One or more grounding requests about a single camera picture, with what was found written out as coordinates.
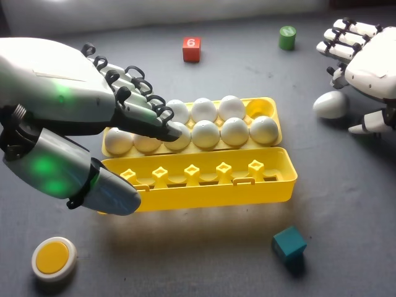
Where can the red number block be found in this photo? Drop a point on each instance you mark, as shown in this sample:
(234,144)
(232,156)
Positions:
(191,51)

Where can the yellow plastic egg carton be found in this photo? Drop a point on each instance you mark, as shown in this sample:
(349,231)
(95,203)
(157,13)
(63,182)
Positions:
(201,188)

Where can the yellow button with white rim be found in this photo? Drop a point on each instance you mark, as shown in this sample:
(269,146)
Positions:
(53,257)

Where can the green cylinder block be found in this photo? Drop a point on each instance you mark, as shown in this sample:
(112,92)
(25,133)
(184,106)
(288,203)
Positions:
(287,38)

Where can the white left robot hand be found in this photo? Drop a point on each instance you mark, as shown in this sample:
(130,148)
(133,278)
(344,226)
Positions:
(55,89)

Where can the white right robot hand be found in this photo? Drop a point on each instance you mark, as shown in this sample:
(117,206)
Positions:
(374,71)

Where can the white toy egg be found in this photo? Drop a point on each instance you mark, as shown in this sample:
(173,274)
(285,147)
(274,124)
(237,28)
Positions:
(263,129)
(145,146)
(235,131)
(181,110)
(118,142)
(203,109)
(232,106)
(178,146)
(330,105)
(205,133)

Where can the teal cube block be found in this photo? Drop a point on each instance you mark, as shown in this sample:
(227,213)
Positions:
(289,246)

